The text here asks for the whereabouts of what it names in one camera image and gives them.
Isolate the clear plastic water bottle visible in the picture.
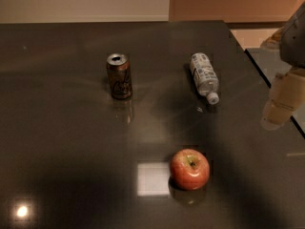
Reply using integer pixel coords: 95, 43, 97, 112
190, 52, 219, 105

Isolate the red apple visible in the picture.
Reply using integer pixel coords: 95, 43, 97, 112
170, 149, 210, 191

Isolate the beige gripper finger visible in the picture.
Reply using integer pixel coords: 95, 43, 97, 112
261, 67, 305, 131
260, 28, 283, 49

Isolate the brown soda can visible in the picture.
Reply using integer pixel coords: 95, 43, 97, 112
106, 53, 132, 99

